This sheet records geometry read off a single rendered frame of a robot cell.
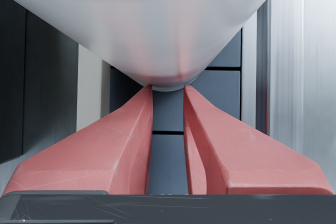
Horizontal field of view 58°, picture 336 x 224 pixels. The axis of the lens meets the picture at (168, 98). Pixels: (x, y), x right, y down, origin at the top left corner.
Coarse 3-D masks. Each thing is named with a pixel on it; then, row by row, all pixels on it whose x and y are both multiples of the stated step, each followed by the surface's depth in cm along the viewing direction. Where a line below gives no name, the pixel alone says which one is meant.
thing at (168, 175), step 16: (240, 32) 18; (224, 48) 18; (224, 64) 18; (112, 80) 18; (128, 80) 18; (208, 80) 18; (224, 80) 18; (112, 96) 18; (128, 96) 18; (160, 96) 18; (176, 96) 18; (208, 96) 18; (224, 96) 18; (160, 112) 18; (176, 112) 18; (160, 128) 18; (176, 128) 18; (160, 144) 18; (176, 144) 18; (160, 160) 18; (176, 160) 18; (160, 176) 18; (176, 176) 18; (160, 192) 18; (176, 192) 18
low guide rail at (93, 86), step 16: (80, 48) 14; (80, 64) 14; (96, 64) 14; (80, 80) 14; (96, 80) 14; (80, 96) 14; (96, 96) 14; (80, 112) 14; (96, 112) 14; (80, 128) 14
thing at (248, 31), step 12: (252, 24) 18; (252, 36) 18; (240, 48) 18; (252, 48) 18; (240, 60) 18; (252, 60) 18; (240, 72) 18; (252, 72) 18; (240, 84) 18; (252, 84) 18; (240, 96) 18; (252, 96) 18; (240, 108) 18; (252, 108) 18; (240, 120) 18; (252, 120) 18
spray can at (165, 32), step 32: (32, 0) 3; (64, 0) 2; (96, 0) 2; (128, 0) 2; (160, 0) 2; (192, 0) 3; (224, 0) 3; (256, 0) 4; (64, 32) 5; (96, 32) 4; (128, 32) 3; (160, 32) 3; (192, 32) 4; (224, 32) 5; (128, 64) 6; (160, 64) 6; (192, 64) 7
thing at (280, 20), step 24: (288, 0) 10; (264, 24) 10; (288, 24) 10; (264, 48) 10; (288, 48) 10; (264, 72) 10; (288, 72) 10; (264, 96) 10; (288, 96) 10; (264, 120) 10; (288, 120) 10; (288, 144) 10
